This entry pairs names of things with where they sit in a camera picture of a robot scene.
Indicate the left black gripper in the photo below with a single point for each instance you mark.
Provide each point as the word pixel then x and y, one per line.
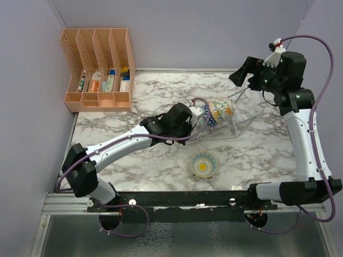
pixel 189 127

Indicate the aluminium frame rail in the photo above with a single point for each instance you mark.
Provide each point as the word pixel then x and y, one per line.
pixel 68 204

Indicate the yellow black toy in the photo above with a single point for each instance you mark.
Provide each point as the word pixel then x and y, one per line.
pixel 125 71

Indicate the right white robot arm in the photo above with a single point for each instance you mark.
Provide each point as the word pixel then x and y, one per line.
pixel 313 178

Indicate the blue orange floral bowl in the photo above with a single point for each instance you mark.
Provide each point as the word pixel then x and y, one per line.
pixel 218 109

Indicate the orange white box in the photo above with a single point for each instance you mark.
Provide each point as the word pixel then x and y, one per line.
pixel 94 82

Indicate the white wire dish rack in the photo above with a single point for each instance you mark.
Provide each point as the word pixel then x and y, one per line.
pixel 245 113

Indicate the red patterned bowl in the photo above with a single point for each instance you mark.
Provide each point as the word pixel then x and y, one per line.
pixel 211 120

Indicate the black mounting base rail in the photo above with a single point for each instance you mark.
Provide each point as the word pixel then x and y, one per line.
pixel 237 203

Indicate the peach plastic desk organizer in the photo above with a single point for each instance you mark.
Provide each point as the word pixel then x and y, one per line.
pixel 88 50

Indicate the teal ceramic bowl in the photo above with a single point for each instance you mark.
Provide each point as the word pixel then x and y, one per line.
pixel 203 125

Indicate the yellow blue rimmed bowl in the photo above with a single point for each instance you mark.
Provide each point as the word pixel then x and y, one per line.
pixel 203 165

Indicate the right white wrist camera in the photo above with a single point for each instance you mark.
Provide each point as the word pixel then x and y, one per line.
pixel 277 49

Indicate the teal white box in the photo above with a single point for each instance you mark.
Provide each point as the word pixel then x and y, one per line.
pixel 107 85

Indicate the white flat packet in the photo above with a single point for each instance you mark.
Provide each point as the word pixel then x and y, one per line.
pixel 125 86

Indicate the small bottles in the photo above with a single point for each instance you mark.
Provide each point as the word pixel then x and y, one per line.
pixel 81 84

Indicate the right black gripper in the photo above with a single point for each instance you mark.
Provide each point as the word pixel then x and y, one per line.
pixel 252 65

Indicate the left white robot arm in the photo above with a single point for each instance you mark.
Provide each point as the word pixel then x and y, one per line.
pixel 82 164

